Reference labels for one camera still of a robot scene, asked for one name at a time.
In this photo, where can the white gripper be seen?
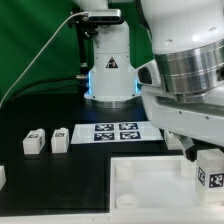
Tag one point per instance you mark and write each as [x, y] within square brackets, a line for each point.
[201, 121]

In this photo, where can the white square tabletop tray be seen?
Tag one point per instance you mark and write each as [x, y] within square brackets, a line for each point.
[159, 190]

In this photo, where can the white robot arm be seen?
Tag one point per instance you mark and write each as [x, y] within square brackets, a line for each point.
[183, 85]

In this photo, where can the white sheet with markers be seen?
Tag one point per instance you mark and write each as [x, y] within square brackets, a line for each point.
[115, 132]

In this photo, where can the white block left edge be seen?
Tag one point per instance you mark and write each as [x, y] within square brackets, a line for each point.
[2, 177]

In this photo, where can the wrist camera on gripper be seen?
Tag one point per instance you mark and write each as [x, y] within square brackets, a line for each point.
[148, 74]

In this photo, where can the white front rail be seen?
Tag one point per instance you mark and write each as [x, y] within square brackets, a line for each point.
[58, 219]

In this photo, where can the black camera on mount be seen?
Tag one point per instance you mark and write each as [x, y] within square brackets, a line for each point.
[104, 16]

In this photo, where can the black camera stand pole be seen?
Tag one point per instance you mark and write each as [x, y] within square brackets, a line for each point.
[75, 23]

